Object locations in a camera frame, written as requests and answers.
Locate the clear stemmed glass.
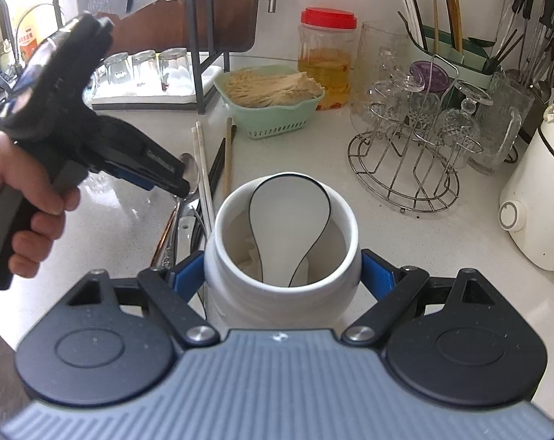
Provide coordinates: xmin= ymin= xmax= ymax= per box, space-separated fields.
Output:
xmin=369 ymin=73 xmax=426 ymax=147
xmin=437 ymin=80 xmax=494 ymax=168

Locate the purple glass cup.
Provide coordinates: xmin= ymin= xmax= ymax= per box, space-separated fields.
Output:
xmin=409 ymin=61 xmax=448 ymax=98

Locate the green utensil holder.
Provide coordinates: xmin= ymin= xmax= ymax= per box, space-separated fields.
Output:
xmin=409 ymin=32 xmax=507 ymax=89

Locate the white ceramic jar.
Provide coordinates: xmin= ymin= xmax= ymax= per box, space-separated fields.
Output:
xmin=203 ymin=172 xmax=364 ymax=333

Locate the metal spoon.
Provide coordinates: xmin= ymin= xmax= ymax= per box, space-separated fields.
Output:
xmin=151 ymin=152 xmax=201 ymax=267

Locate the black metal rack frame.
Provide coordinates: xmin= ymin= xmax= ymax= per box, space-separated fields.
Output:
xmin=52 ymin=0 xmax=233 ymax=115

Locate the green plastic basket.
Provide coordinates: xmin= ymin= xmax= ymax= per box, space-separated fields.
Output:
xmin=214 ymin=65 xmax=326 ymax=141

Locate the textured glass pitcher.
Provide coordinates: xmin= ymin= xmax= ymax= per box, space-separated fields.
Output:
xmin=467 ymin=72 xmax=535 ymax=176

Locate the red-lidded plastic jar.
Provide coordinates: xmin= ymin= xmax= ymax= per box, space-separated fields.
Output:
xmin=298 ymin=7 xmax=358 ymax=111

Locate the orange-labelled bottle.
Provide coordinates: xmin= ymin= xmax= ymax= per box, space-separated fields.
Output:
xmin=15 ymin=4 xmax=67 ymax=63

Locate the person's left hand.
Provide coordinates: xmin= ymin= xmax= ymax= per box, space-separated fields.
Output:
xmin=0 ymin=131 xmax=82 ymax=279

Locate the tall clear glass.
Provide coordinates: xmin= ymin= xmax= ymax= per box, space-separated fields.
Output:
xmin=350 ymin=22 xmax=415 ymax=147

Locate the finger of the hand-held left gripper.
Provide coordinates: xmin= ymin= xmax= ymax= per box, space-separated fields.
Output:
xmin=98 ymin=118 xmax=192 ymax=199
xmin=90 ymin=164 xmax=155 ymax=192

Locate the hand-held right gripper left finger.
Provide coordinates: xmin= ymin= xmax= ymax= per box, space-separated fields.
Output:
xmin=66 ymin=251 xmax=220 ymax=348

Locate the bundle of dried noodles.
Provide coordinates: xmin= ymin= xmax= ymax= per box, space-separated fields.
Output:
xmin=224 ymin=68 xmax=322 ymax=107

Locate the white drain tray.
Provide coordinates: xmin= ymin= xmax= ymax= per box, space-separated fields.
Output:
xmin=90 ymin=65 xmax=224 ymax=105

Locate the black chopstick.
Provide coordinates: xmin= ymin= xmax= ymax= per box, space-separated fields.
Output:
xmin=211 ymin=125 xmax=237 ymax=193
xmin=207 ymin=137 xmax=226 ymax=183

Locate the red-printed clear glass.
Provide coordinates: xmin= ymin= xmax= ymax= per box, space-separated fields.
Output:
xmin=159 ymin=47 xmax=189 ymax=91

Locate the row of hanging kitchen utensils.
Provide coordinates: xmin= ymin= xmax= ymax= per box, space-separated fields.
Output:
xmin=488 ymin=0 xmax=554 ymax=99

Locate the steel faucet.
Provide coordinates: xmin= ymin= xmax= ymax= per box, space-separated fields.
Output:
xmin=0 ymin=0 xmax=25 ymax=78

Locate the wooden chopstick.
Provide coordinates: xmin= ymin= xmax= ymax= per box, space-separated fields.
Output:
xmin=223 ymin=117 xmax=233 ymax=196

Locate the bunch of upright chopsticks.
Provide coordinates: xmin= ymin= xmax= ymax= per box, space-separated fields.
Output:
xmin=395 ymin=0 xmax=465 ymax=53

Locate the white chopstick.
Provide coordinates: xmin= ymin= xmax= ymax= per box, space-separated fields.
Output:
xmin=193 ymin=122 xmax=211 ymax=237
xmin=199 ymin=127 xmax=217 ymax=232

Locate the brown wooden cutting board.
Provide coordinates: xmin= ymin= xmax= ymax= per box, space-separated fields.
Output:
xmin=91 ymin=0 xmax=280 ymax=54

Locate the white electric cooker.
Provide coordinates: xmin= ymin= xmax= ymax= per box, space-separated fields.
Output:
xmin=499 ymin=98 xmax=554 ymax=272

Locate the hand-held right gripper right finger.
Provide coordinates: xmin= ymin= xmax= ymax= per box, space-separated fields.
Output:
xmin=342 ymin=249 xmax=498 ymax=346

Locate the small clear glass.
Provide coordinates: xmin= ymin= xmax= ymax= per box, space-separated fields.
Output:
xmin=131 ymin=49 xmax=161 ymax=86
xmin=104 ymin=52 xmax=132 ymax=86

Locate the white spoon black rim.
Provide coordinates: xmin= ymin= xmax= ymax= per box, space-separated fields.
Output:
xmin=250 ymin=178 xmax=332 ymax=287

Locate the wire glass rack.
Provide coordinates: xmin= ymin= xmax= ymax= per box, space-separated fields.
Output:
xmin=348 ymin=55 xmax=484 ymax=214

